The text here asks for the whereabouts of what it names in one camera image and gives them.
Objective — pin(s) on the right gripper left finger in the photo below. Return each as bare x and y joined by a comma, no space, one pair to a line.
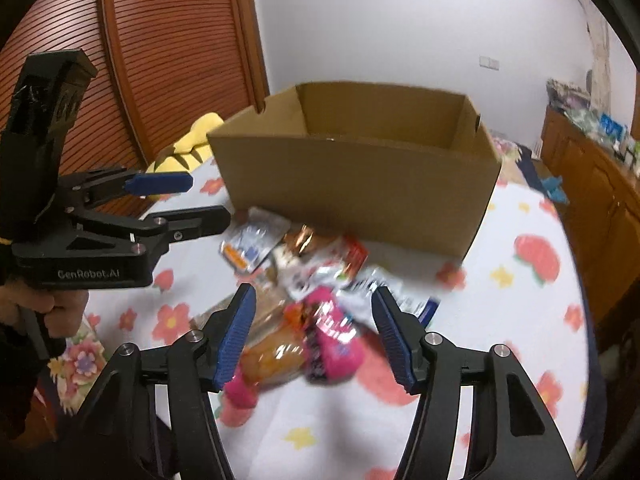
151,407

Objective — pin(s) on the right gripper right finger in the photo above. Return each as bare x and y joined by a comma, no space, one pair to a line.
513,435

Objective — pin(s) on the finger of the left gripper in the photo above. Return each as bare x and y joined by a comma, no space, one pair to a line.
155,183
165,227

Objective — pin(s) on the orange chicken feet snack pack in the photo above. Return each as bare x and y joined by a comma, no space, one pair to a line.
276,349

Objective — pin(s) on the silver blue-print snack pouch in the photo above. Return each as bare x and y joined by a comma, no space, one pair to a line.
249,243

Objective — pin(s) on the pink snack packet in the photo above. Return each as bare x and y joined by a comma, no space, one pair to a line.
335,350

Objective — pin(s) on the copper foil snack packet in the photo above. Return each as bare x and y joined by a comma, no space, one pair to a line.
305,241

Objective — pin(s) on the white duck gizzard pouch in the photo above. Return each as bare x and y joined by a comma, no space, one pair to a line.
355,298

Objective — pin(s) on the person's left hand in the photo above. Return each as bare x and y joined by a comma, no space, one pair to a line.
62,310

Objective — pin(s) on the yellow Pikachu plush toy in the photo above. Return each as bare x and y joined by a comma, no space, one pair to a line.
191,150

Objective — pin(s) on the white floral strawberry bedsheet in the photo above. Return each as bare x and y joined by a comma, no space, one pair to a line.
315,397

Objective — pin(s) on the red white snack packet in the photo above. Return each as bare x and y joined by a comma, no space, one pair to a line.
334,266

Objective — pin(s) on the brown louvered wardrobe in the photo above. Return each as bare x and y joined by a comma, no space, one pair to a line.
162,64

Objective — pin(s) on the brown cardboard box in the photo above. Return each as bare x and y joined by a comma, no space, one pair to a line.
409,166

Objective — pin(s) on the wooden sideboard cabinet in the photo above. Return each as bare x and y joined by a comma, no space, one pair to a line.
601,222

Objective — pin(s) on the blue box on cabinet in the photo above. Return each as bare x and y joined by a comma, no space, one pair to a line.
611,130

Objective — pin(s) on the folded clothes pile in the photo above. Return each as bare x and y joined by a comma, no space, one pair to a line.
563,96

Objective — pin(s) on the beige curtain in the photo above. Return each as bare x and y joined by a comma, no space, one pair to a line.
600,81

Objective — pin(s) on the white wall switch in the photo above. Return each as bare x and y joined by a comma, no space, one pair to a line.
489,63

